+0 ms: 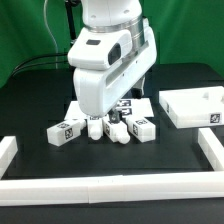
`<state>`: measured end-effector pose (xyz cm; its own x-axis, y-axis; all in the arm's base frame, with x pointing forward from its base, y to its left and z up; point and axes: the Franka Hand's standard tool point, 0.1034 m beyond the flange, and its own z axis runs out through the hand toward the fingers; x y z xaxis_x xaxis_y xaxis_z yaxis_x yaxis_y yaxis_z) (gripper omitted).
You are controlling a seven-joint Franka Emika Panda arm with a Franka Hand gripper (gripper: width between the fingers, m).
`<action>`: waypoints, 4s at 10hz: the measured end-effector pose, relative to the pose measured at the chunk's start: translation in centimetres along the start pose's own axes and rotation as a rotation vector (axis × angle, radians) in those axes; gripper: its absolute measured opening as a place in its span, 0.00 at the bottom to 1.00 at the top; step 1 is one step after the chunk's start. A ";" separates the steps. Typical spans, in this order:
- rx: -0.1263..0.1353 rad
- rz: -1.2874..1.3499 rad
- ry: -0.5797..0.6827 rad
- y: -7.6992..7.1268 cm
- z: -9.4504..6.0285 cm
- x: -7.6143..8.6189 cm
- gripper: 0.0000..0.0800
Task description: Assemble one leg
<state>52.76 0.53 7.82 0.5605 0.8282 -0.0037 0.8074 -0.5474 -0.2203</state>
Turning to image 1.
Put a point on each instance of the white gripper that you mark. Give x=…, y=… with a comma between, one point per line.
x=98, y=91

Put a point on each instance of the white square tabletop part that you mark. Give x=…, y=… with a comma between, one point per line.
x=194, y=107

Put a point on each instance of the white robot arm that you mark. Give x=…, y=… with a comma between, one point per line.
x=99, y=13

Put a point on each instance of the white sheet with tags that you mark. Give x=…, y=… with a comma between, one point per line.
x=141, y=107

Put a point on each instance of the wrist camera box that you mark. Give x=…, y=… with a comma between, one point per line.
x=99, y=51

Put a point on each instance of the white right fence wall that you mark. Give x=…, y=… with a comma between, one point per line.
x=212, y=148

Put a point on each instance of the white fence wall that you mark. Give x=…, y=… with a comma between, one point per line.
x=8, y=149
x=112, y=189
x=212, y=148

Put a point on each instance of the black camera stand pole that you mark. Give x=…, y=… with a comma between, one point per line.
x=69, y=4

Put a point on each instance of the white front fence wall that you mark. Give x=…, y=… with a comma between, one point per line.
x=112, y=189

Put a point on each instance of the white left fence wall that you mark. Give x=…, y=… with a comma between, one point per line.
x=8, y=149

